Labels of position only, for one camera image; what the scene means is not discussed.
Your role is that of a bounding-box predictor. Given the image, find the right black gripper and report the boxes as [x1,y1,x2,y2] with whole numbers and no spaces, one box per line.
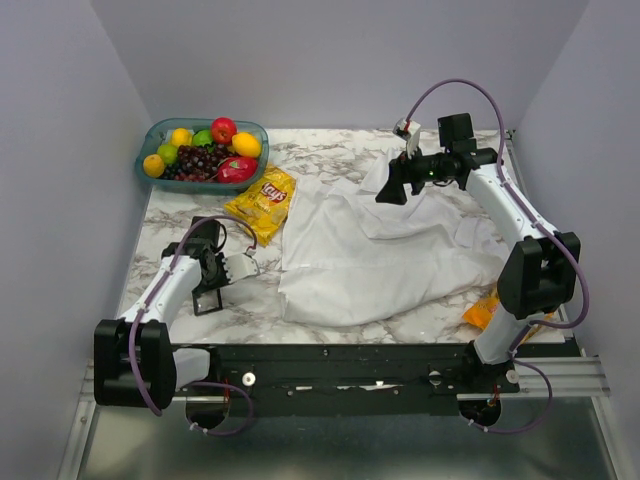
[375,140,451,206]

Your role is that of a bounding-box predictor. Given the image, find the white shirt garment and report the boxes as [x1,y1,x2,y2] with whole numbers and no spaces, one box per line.
[278,150,509,327]

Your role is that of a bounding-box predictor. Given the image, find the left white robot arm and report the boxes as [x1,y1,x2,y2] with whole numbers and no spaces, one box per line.
[94,216,230,415]

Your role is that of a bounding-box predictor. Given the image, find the yellow Lays chip bag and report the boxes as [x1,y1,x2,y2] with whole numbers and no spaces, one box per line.
[224,164,296,246]

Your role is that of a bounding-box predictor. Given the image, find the dark purple grapes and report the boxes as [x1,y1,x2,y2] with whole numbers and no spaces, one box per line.
[160,144,233,183]

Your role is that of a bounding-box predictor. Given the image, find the teal fruit basket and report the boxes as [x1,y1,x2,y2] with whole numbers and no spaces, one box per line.
[135,118,269,196]

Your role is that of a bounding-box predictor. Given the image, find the orange fruit front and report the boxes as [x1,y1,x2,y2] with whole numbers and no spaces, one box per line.
[142,154,165,178]

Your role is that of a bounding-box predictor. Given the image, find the green lime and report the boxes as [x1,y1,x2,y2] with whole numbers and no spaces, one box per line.
[156,143,178,165]

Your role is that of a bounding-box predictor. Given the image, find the yellow lemon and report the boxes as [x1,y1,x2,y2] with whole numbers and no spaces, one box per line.
[231,132,262,158]

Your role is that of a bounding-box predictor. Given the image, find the green apple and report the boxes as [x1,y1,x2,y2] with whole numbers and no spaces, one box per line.
[192,129,214,147]

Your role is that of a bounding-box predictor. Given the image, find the red apple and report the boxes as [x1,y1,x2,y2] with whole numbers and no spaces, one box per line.
[210,117,237,145]

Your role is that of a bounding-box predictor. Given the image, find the orange snack bag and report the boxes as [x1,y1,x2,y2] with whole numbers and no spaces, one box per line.
[462,287,556,334]

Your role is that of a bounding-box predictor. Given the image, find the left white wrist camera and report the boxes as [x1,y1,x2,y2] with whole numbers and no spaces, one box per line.
[222,253,260,284]

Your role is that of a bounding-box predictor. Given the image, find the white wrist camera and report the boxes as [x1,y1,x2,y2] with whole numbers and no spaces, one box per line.
[222,253,260,284]
[393,118,421,159]

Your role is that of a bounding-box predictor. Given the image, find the small black wire cube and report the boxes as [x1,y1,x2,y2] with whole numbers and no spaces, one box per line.
[192,287,223,317]

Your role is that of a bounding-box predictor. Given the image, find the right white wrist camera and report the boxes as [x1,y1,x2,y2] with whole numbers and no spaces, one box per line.
[393,118,421,159]

